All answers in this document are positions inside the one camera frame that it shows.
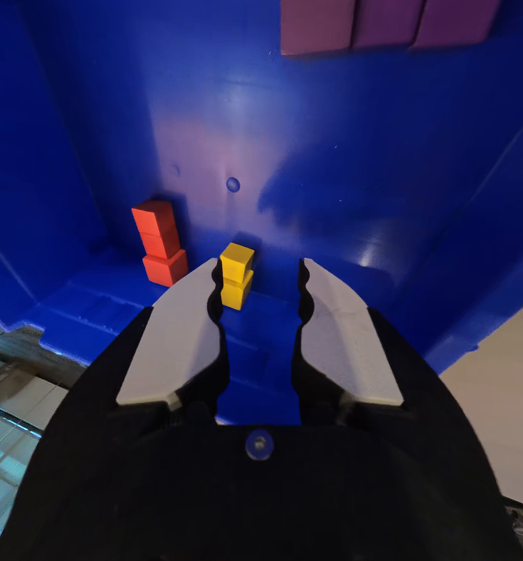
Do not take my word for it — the yellow wooden cube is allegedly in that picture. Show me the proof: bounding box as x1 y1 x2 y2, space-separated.
220 242 255 282
220 269 254 311

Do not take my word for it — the blue plastic bin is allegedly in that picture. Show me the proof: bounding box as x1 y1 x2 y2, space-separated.
0 0 523 426

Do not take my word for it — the red wooden cube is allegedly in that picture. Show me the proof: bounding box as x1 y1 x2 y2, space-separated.
131 201 175 239
140 230 181 260
142 249 189 288

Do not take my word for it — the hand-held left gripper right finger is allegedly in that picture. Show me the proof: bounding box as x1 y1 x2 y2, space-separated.
291 258 403 407

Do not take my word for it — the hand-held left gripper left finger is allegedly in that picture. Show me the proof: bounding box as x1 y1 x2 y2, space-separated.
116 258 231 406

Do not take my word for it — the purple wooden cube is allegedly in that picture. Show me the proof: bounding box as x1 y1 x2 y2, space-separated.
351 0 424 50
280 0 357 56
413 0 501 49

